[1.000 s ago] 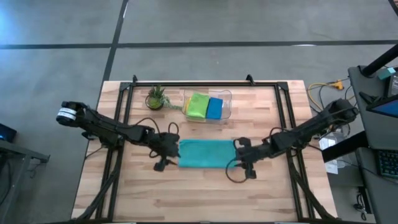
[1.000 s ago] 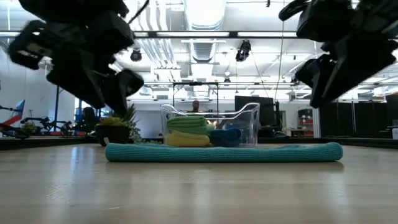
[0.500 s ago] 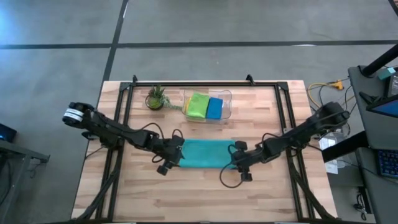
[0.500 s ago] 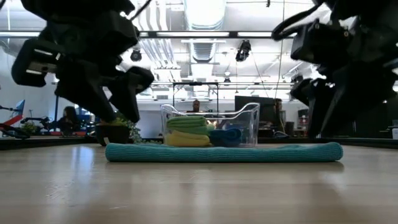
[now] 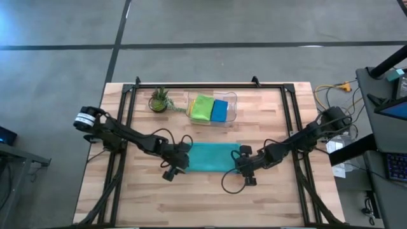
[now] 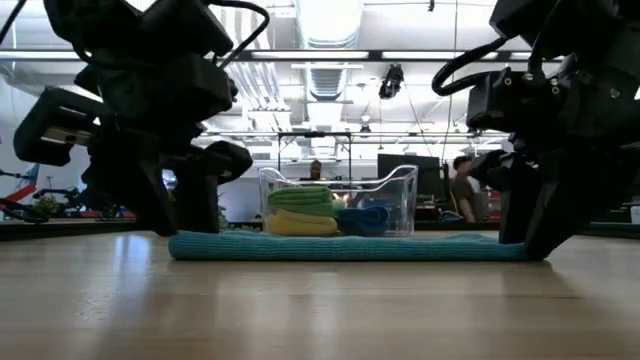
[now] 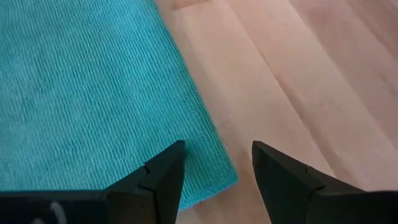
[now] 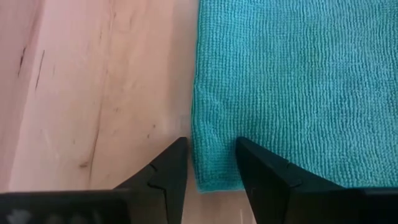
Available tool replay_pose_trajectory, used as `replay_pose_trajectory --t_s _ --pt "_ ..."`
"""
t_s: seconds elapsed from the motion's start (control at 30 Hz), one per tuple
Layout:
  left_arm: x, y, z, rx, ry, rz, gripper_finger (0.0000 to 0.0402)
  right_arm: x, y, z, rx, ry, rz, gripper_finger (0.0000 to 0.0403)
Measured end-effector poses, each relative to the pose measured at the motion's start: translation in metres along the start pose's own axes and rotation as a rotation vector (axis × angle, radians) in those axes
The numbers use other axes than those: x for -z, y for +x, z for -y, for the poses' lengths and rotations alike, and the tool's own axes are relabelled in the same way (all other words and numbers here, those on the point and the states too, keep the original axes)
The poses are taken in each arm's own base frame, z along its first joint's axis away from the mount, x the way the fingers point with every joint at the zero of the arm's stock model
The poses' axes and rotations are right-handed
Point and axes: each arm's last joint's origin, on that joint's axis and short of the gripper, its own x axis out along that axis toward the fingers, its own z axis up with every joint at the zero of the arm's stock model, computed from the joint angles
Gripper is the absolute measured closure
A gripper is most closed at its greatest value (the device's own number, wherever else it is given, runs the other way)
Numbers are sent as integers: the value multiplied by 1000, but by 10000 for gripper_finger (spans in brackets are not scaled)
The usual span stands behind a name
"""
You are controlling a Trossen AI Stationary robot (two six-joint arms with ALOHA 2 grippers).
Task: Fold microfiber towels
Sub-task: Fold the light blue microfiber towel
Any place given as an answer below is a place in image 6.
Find tilted screen on stand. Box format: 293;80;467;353
24;163;42;194

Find green microfiber towel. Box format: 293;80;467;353
266;185;348;219

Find clear plastic bin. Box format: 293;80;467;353
257;164;420;239

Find teal microfiber towel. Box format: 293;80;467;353
167;229;532;263

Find yellow microfiber towel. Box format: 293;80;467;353
264;208;342;238

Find blue microfiber towel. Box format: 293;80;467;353
334;205;392;238

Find black aluminium table frame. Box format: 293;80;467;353
0;217;640;241

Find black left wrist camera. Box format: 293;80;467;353
12;86;110;168

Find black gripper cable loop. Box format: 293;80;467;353
431;36;511;98

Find black computer monitor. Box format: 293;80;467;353
377;153;442;197

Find small background plant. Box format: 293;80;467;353
34;195;60;218

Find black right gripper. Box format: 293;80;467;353
471;29;640;262

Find person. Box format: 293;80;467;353
299;159;327;183
448;155;482;224

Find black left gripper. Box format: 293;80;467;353
73;49;255;238

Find hanging black camera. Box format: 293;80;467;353
378;63;405;101

